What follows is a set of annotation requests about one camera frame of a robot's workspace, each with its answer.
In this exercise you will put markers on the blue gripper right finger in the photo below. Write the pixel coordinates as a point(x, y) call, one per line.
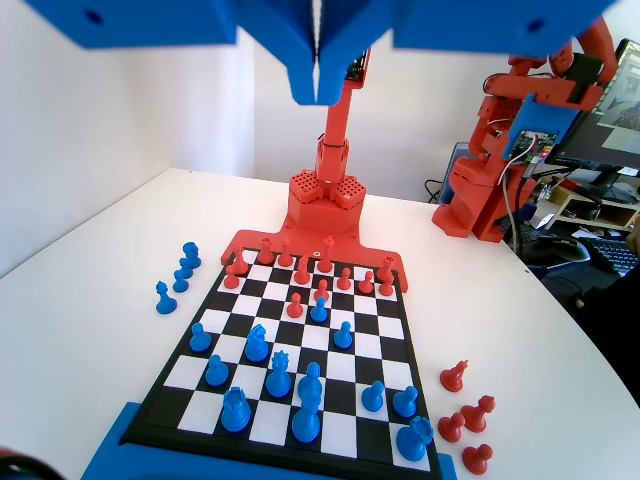
point(332, 75)

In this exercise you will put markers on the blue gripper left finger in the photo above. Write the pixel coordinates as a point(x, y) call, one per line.
point(302, 75)

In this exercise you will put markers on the red robot arm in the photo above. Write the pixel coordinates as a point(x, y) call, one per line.
point(332, 160)

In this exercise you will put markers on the red chess bishop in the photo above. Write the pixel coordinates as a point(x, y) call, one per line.
point(452, 379)
point(285, 255)

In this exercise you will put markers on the red chess rook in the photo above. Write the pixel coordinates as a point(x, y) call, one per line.
point(385, 267)
point(265, 252)

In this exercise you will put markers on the red chess king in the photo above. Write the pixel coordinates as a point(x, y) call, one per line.
point(326, 260)

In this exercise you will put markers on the red chess pawn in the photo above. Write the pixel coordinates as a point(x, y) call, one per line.
point(450, 427)
point(322, 291)
point(295, 307)
point(475, 459)
point(231, 280)
point(386, 289)
point(343, 280)
point(366, 284)

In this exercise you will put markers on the blue chess knight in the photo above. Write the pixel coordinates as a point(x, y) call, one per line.
point(256, 345)
point(191, 252)

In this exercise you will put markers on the blue chess queen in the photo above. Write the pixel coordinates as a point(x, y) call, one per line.
point(278, 377)

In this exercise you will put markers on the blue chess rook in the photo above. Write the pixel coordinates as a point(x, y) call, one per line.
point(235, 410)
point(414, 440)

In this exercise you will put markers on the blue chess king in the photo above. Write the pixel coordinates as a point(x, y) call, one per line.
point(306, 424)

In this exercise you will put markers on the blue controller board holder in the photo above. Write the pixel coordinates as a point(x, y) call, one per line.
point(540, 115)

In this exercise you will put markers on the black computer monitor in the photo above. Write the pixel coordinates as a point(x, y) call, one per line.
point(620, 100)

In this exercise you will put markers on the wooden desk shelf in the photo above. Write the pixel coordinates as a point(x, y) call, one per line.
point(595, 207)

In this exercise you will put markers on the black and white chessboard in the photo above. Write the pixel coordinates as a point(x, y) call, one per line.
point(350, 370)

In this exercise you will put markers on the black keyboard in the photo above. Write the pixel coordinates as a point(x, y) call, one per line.
point(615, 255)

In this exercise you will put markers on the black office chair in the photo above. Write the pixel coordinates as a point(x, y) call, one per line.
point(600, 310)

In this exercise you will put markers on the black camera circuit board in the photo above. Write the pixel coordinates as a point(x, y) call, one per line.
point(357, 65)

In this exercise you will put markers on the blue arm base plate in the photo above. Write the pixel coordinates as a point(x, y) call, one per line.
point(110, 460)

